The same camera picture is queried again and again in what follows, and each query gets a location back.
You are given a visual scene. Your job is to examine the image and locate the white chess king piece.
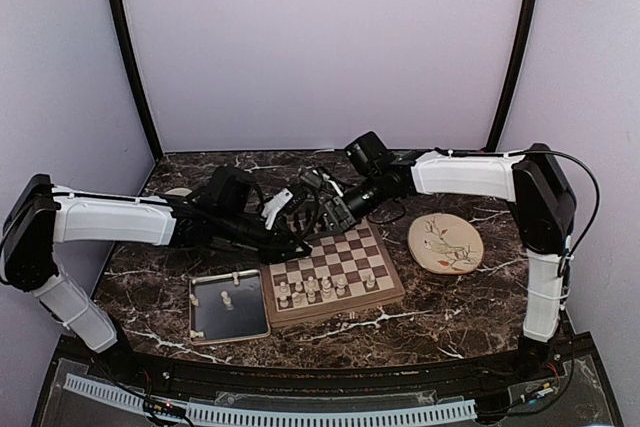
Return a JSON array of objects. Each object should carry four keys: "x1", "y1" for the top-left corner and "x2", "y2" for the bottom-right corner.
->
[{"x1": 335, "y1": 278, "x2": 347, "y2": 298}]

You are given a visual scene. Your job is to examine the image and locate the wooden chess board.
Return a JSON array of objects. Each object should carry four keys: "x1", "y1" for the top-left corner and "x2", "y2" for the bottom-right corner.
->
[{"x1": 261, "y1": 220, "x2": 405, "y2": 328}]

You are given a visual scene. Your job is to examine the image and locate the white chess queen piece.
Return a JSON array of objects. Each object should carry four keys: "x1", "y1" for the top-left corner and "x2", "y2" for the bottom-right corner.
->
[{"x1": 321, "y1": 276, "x2": 333, "y2": 301}]

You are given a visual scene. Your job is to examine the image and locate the round bird pattern plate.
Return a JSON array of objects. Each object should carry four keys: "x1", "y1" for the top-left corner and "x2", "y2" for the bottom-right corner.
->
[{"x1": 407, "y1": 213, "x2": 485, "y2": 275}]

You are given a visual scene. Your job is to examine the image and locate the black left frame post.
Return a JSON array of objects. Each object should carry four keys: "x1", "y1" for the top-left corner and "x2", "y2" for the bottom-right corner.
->
[{"x1": 108, "y1": 0, "x2": 164, "y2": 162}]

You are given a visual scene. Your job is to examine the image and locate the cream patterned mug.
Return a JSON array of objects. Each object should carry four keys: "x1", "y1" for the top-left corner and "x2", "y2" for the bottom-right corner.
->
[{"x1": 165, "y1": 187, "x2": 192, "y2": 197}]

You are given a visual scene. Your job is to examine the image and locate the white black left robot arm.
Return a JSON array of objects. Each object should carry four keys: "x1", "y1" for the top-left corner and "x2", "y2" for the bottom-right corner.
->
[{"x1": 1, "y1": 166, "x2": 311, "y2": 383}]

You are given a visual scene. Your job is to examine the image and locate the black frame post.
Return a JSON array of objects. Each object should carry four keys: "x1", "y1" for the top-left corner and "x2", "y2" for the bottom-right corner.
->
[
  {"x1": 108, "y1": 0, "x2": 164, "y2": 162},
  {"x1": 484, "y1": 0, "x2": 536, "y2": 152}
]

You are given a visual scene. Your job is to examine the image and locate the white perforated cable duct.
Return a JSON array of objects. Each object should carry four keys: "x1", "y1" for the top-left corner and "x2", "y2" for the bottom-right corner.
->
[{"x1": 63, "y1": 374, "x2": 478, "y2": 426}]

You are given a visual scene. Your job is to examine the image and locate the white chess pieces in tray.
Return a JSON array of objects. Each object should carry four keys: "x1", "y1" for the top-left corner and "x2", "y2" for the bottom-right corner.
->
[{"x1": 189, "y1": 277, "x2": 241, "y2": 343}]

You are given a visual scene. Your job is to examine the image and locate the metal tray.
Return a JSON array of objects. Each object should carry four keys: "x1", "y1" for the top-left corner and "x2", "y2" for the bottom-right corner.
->
[{"x1": 188, "y1": 269, "x2": 271, "y2": 345}]

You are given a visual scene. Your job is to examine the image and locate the black front rail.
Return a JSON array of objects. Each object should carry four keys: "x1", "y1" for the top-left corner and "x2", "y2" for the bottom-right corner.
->
[{"x1": 55, "y1": 326, "x2": 592, "y2": 396}]

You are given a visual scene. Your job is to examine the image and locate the black right frame post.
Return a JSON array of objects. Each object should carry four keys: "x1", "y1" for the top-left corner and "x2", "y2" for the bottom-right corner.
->
[{"x1": 484, "y1": 0, "x2": 536, "y2": 152}]

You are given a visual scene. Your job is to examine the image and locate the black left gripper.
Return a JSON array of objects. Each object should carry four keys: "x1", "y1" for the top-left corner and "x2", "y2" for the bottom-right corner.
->
[{"x1": 214, "y1": 209, "x2": 311, "y2": 266}]

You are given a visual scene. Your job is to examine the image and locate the white chess pawn piece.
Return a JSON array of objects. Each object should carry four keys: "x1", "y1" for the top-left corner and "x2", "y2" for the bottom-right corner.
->
[{"x1": 306, "y1": 276, "x2": 317, "y2": 304}]

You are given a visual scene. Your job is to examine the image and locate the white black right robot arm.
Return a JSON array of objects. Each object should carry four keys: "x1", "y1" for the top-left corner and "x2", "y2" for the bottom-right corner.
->
[{"x1": 319, "y1": 131, "x2": 583, "y2": 381}]

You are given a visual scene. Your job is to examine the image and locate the white chess knight piece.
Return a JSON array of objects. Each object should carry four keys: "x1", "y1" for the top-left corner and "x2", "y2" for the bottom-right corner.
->
[{"x1": 292, "y1": 282, "x2": 305, "y2": 305}]

